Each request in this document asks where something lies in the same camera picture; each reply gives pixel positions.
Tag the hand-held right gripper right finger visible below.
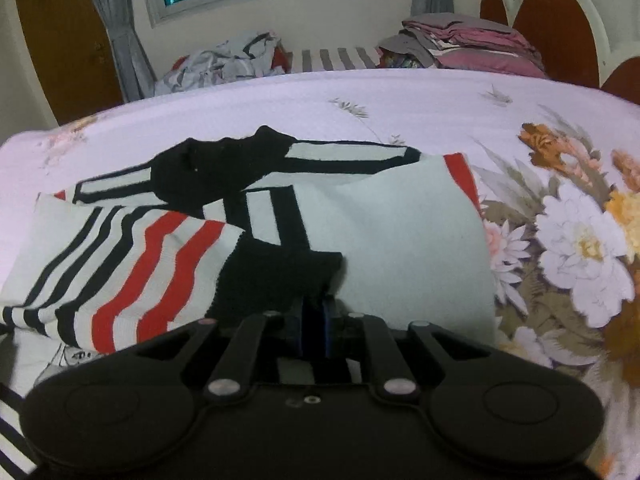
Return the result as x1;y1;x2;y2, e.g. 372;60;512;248
317;296;511;405

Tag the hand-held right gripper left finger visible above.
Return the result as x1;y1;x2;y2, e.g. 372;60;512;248
107;296;316;405

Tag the striped knit sweater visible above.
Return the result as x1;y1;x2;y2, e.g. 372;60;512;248
0;125;501;480

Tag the pile of crumpled light clothes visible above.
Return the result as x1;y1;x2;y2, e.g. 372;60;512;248
155;30;288;96

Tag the stack of folded clothes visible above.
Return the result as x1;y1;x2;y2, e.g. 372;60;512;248
377;12;548;80

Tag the pink floral bed sheet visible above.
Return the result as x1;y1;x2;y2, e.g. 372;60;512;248
0;67;640;480

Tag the grey white striped cloth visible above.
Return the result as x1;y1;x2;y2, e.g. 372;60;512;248
287;46;383;74

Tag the colourful printed cloth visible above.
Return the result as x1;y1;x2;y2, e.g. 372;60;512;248
381;50;426;70

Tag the brown wooden door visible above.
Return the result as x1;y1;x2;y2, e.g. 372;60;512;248
12;0;126;126

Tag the white and brown headboard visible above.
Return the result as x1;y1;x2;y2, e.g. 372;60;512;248
477;0;640;106

